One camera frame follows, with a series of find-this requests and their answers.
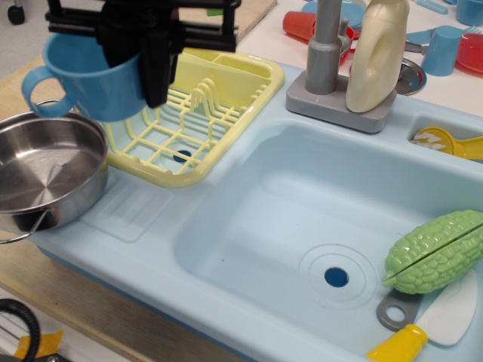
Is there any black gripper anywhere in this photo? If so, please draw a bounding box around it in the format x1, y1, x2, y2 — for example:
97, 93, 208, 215
45, 1, 241, 108

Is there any blue plastic cup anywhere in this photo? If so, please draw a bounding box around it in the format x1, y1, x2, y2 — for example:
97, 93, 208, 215
21, 33, 147, 121

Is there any stainless steel pan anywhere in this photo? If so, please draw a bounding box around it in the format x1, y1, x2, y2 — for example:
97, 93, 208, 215
1, 112, 108, 244

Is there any red plastic cup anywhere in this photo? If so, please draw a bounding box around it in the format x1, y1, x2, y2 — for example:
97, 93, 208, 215
282, 11, 315, 43

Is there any light blue upturned cup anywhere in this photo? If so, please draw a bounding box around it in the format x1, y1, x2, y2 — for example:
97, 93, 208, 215
421, 26, 463, 77

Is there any blue cup top right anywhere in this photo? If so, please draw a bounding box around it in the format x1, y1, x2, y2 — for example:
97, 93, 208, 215
456, 0, 483, 26

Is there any green plastic block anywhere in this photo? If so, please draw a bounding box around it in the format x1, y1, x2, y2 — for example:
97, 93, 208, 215
206, 8, 223, 17

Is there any yellow dish rack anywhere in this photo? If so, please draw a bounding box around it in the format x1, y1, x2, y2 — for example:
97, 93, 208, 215
102, 48, 285, 188

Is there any plywood board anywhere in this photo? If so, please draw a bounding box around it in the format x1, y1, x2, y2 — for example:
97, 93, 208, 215
235, 0, 278, 41

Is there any black caster wheel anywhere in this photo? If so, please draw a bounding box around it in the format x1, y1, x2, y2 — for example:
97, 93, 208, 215
8, 5, 25, 26

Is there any grey toy faucet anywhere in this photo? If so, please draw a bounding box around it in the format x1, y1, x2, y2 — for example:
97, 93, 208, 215
285, 1, 396, 134

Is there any cream toy detergent bottle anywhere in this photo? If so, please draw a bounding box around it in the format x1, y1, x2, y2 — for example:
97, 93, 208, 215
346, 1, 410, 113

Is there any light blue toy sink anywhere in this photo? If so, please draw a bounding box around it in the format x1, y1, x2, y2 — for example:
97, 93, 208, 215
34, 90, 482, 361

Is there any small metal lid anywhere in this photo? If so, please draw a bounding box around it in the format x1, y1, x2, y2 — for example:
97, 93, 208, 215
395, 58, 426, 96

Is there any orange tape piece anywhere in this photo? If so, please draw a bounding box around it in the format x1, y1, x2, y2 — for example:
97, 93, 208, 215
14, 330, 63, 360

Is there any yellow toy scoop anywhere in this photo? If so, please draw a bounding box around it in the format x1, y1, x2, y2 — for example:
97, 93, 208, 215
410, 127, 483, 161

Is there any green toy bitter gourd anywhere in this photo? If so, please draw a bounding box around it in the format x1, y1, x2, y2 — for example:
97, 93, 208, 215
382, 210, 482, 294

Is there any black cable loop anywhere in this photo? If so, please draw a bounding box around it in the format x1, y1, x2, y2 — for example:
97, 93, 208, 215
0, 298, 42, 362

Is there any grey toy utensil handle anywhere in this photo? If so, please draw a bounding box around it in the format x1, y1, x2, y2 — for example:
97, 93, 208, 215
376, 289, 423, 331

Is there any white toy knife yellow handle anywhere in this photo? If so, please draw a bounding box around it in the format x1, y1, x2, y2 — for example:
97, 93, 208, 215
367, 270, 478, 362

